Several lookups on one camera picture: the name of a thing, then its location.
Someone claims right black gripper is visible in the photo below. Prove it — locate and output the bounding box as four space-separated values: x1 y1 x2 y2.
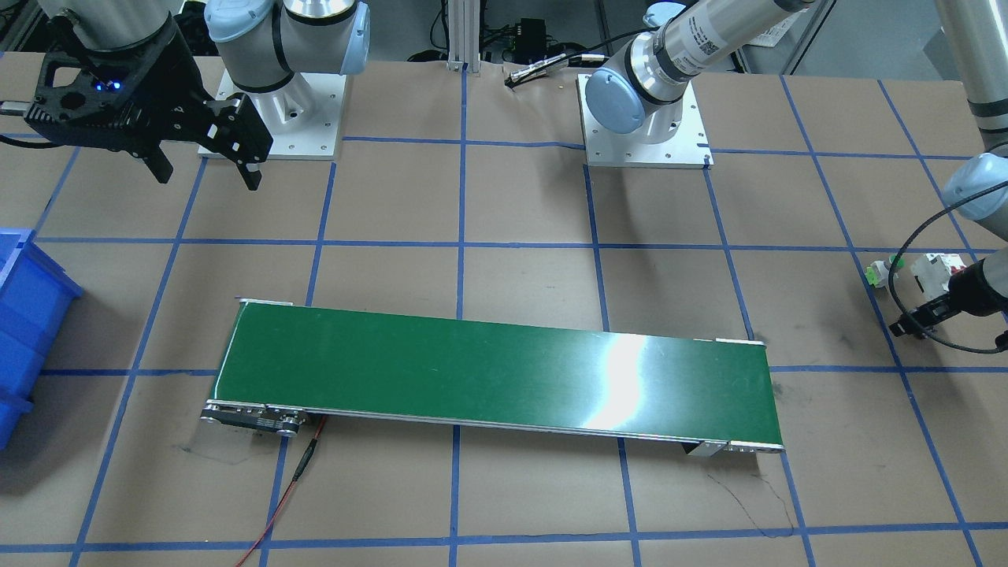
23 16 273 191

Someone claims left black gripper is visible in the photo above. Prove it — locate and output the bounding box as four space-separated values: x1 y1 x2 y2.
888 261 1007 341

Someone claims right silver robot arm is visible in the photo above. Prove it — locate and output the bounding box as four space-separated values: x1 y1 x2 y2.
2 1 371 191

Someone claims white circuit breaker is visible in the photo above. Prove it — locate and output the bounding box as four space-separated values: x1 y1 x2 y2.
911 254 967 301

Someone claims blue plastic bin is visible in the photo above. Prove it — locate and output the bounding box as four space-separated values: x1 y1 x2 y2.
1 228 83 449

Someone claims green conveyor belt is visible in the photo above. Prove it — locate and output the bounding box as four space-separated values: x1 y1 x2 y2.
201 300 784 456

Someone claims green push button switch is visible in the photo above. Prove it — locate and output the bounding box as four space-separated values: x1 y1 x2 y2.
862 254 905 288

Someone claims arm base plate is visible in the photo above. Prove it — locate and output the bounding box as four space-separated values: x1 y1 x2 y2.
250 74 348 161
577 74 715 169

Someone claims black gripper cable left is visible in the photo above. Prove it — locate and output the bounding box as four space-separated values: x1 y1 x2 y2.
888 201 1008 354

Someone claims aluminium frame post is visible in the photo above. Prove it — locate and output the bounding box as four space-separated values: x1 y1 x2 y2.
444 0 482 74

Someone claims red conveyor power wire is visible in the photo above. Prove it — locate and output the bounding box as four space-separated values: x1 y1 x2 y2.
235 416 330 567

